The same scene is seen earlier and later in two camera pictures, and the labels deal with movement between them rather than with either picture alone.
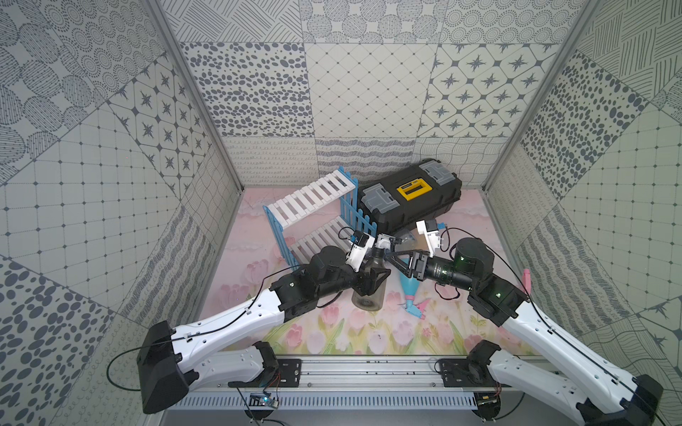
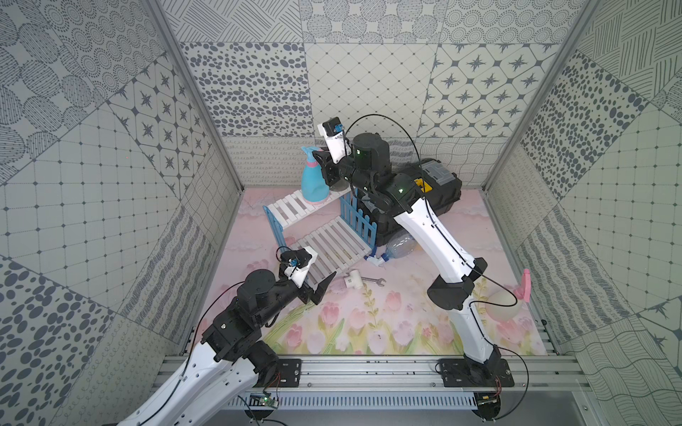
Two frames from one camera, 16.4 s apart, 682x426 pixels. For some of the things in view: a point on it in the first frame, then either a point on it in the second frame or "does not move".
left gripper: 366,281 → 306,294
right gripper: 417,263 → 328,166
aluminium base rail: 408,383 does not move
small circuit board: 257,399 does not move
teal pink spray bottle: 410,287 → 314,189
